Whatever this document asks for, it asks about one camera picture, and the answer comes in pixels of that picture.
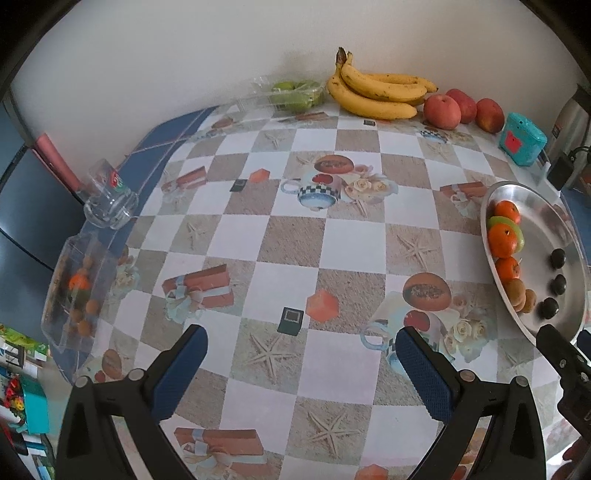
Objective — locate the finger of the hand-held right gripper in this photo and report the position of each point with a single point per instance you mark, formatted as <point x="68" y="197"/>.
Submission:
<point x="561" y="353"/>

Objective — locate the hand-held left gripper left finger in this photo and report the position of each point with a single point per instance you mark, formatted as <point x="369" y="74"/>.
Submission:
<point x="180" y="369"/>

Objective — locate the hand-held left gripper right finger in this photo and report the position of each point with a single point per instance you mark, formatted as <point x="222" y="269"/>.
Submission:
<point x="425" y="374"/>

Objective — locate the dark purple round fruit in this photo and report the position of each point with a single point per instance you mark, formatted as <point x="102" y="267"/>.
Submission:
<point x="560" y="284"/>
<point x="549" y="307"/>
<point x="558" y="257"/>

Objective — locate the round metal plate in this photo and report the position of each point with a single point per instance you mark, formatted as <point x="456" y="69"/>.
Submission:
<point x="540" y="230"/>

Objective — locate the green mango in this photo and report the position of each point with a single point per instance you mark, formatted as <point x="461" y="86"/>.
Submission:
<point x="495" y="221"/>

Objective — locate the person's right hand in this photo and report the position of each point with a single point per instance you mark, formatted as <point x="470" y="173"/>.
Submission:
<point x="572" y="451"/>

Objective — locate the small brown longan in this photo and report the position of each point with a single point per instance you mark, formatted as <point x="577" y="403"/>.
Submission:
<point x="84" y="327"/>
<point x="92" y="306"/>

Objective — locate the small orange tangerine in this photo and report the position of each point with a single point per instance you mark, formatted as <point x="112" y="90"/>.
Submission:
<point x="78" y="282"/>

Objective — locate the clear plastic tray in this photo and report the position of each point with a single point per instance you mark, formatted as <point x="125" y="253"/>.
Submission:
<point x="53" y="314"/>

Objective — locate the plain teal box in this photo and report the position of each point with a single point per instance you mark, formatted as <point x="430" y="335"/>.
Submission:
<point x="36" y="406"/>

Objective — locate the green printed box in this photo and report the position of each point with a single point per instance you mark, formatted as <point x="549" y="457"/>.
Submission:
<point x="21" y="344"/>

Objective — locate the printed checkered tablecloth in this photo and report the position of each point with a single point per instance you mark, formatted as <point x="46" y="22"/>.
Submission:
<point x="295" y="249"/>

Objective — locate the colourful toy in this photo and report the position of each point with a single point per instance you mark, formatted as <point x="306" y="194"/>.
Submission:
<point x="10" y="392"/>

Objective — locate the clear glass mug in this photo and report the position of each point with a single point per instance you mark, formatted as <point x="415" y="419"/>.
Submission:
<point x="111" y="207"/>

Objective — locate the black power adapter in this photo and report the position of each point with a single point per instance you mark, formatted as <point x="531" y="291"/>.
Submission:
<point x="559" y="171"/>

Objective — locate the teal box with red label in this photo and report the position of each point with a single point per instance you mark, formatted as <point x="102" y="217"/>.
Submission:
<point x="521" y="138"/>

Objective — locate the dark blue furniture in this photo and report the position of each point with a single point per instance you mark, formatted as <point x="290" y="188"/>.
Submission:
<point x="23" y="217"/>

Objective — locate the red apple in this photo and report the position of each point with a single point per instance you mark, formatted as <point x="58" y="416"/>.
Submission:
<point x="466" y="101"/>
<point x="490" y="115"/>
<point x="442" y="110"/>

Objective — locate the pink padded bar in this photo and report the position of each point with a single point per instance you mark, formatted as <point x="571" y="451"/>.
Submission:
<point x="51" y="157"/>

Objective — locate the yellow banana bunch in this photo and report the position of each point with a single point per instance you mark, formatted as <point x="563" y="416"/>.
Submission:
<point x="374" y="106"/>

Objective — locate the clear bag of green fruit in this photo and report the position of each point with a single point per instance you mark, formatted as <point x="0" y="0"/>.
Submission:
<point x="256" y="99"/>

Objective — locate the green round fruit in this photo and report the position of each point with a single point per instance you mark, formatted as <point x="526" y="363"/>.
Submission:
<point x="307" y="86"/>
<point x="295" y="102"/>
<point x="282" y="86"/>

